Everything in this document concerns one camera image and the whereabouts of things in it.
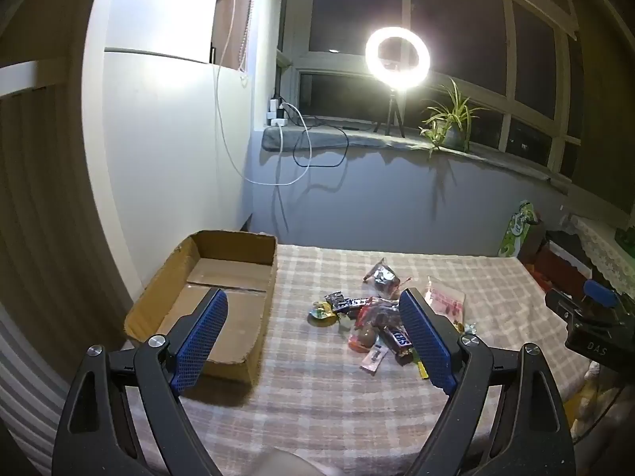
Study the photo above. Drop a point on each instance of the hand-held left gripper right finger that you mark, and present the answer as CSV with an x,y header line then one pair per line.
x,y
426,337

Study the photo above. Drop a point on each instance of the white charger plug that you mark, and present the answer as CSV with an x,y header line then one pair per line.
x,y
278,120
273,105

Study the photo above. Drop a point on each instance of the potted spider plant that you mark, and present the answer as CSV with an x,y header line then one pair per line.
x,y
449,119

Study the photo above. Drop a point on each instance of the brown chocolate bar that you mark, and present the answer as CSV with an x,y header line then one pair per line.
x,y
399,341

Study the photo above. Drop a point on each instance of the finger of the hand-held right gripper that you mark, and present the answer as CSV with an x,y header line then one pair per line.
x,y
563,305
600,291

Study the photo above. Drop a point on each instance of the yellow green candy packet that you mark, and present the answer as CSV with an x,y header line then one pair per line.
x,y
322,315

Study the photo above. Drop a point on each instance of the dark blue snack bar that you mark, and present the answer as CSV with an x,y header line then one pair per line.
x,y
347,302

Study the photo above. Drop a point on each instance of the grey windowsill mat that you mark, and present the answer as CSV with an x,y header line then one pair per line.
x,y
317,139

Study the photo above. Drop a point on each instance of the clear packet dark contents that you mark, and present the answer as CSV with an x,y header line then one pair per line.
x,y
384,277

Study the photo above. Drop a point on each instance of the small wrapped candy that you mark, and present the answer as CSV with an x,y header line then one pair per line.
x,y
470,328

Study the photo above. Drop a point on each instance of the clear bread packet pink print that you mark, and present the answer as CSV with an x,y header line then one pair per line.
x,y
446,302

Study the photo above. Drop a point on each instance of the white lace cloth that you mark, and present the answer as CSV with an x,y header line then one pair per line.
x,y
603,248

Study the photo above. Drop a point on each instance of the brown cardboard box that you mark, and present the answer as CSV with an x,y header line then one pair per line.
x,y
248,317

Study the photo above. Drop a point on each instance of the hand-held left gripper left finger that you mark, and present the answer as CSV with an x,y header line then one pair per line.
x,y
203,337

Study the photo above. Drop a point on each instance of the yellow strip packet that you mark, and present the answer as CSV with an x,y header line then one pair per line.
x,y
421,369

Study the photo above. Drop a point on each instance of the black tripod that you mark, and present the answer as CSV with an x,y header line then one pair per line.
x,y
395,109

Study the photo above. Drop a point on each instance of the dark red box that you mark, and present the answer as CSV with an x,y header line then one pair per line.
x,y
550,263

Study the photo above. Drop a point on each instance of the white cabinet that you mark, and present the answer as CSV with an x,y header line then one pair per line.
x,y
163,158

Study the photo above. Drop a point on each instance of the small pink packet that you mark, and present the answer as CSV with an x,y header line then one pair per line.
x,y
373,359

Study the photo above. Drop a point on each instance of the brown chocolate ball clear wrapper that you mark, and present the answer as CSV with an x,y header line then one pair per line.
x,y
364,339

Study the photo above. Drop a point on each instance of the green printed bag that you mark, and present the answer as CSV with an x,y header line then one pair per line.
x,y
516,233

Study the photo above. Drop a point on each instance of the pale yellow cloth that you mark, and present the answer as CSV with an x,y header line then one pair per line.
x,y
605,396

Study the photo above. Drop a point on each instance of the wooden shelf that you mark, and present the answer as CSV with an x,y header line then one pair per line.
x,y
233,15

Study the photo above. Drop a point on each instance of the white framed window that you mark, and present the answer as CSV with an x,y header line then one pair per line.
x,y
347,10

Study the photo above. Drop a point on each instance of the checkered blanket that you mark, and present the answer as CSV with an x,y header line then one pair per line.
x,y
317,406

